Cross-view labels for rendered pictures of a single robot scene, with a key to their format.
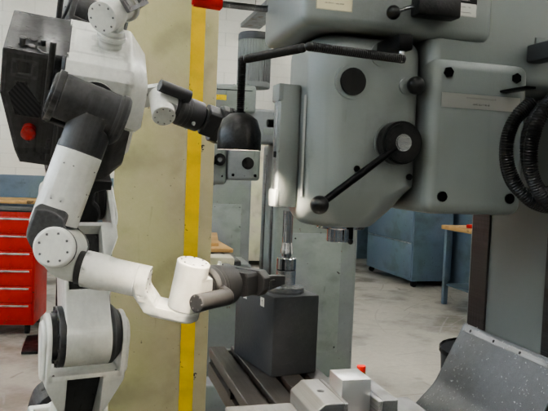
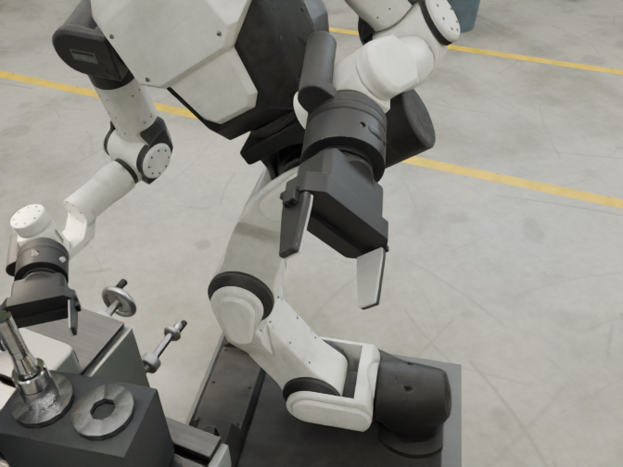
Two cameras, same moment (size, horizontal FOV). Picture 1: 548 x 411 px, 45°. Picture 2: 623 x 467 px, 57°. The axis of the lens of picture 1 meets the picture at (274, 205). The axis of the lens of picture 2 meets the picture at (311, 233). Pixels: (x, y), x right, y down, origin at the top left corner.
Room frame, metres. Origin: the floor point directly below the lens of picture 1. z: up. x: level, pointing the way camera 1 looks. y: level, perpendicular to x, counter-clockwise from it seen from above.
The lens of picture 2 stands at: (2.20, -0.19, 1.88)
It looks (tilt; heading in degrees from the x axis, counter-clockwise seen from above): 40 degrees down; 128
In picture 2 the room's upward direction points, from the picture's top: straight up
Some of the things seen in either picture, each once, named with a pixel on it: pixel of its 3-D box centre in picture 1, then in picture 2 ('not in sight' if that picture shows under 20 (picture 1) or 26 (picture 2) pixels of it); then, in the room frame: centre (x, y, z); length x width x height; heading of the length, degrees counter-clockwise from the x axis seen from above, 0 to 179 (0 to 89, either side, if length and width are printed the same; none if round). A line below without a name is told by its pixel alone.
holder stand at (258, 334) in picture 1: (274, 322); (88, 438); (1.61, -0.01, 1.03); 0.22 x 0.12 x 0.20; 27
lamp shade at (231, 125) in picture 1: (239, 130); not in sight; (1.08, 0.06, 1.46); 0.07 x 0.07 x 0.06
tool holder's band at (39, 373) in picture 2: (286, 259); (29, 371); (1.56, -0.04, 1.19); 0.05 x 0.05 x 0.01
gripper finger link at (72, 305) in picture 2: not in sight; (75, 317); (1.49, 0.08, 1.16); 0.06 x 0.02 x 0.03; 145
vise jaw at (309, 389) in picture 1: (317, 402); not in sight; (1.08, -0.09, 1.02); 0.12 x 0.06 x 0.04; 16
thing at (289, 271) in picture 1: (285, 273); (36, 385); (1.56, -0.04, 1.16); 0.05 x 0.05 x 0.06
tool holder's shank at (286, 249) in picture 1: (287, 234); (15, 344); (1.56, -0.04, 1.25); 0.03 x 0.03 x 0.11
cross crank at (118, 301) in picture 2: not in sight; (111, 309); (1.03, 0.36, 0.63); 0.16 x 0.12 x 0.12; 106
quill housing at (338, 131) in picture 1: (346, 134); not in sight; (1.17, -0.12, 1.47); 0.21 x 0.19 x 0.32; 16
